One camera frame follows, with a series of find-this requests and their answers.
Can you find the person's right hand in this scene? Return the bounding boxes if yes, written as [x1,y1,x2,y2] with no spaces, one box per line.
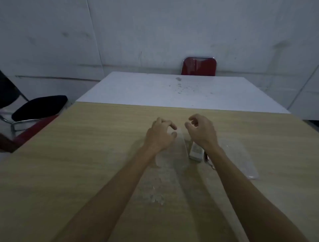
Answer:
[185,114,219,151]

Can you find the person's left hand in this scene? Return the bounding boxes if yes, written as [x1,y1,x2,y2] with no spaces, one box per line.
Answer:
[145,117,178,153]

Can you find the clear plastic bag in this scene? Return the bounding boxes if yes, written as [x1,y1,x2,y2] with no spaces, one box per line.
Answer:
[155,126,190,172]
[219,138,260,180]

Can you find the person's right forearm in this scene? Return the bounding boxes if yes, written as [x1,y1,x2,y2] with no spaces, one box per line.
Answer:
[197,145,310,242]

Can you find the person's left forearm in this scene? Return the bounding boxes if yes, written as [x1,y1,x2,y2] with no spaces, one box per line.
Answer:
[53,145,165,242]

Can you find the small white box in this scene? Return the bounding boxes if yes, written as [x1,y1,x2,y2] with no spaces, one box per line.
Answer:
[189,142,205,163]

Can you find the red chair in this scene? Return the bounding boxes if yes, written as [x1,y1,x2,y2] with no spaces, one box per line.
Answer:
[181,57,217,76]

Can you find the small red-handled tool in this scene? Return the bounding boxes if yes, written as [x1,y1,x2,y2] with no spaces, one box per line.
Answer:
[204,152,216,171]

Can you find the black chair with metal frame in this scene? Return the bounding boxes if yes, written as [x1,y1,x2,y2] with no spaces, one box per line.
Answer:
[0,70,68,132]

